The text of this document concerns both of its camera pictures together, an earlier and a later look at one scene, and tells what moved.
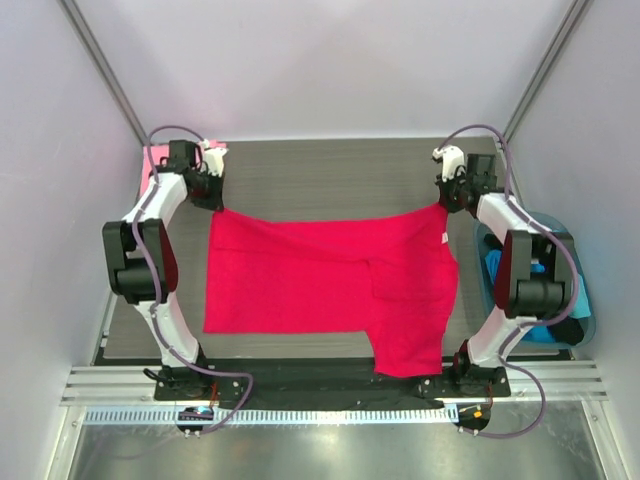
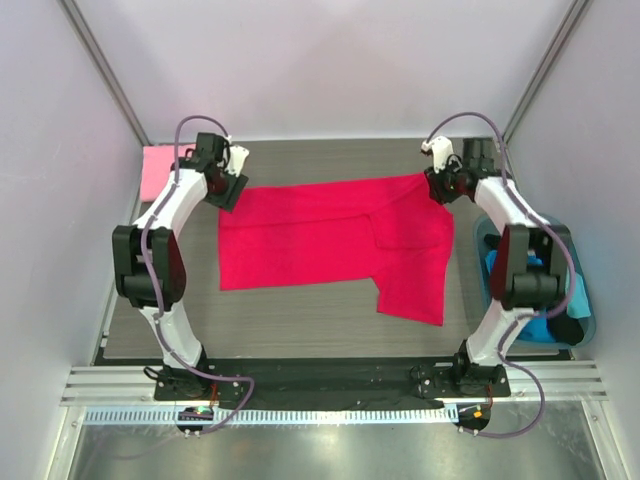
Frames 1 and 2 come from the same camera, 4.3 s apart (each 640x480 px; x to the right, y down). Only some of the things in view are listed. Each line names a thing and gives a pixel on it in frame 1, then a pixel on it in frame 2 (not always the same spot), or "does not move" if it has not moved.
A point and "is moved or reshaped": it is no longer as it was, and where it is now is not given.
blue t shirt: [540, 334] does not move
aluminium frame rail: [568, 381] does not move
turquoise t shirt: [580, 304] does not move
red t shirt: [392, 278] is moved or reshaped
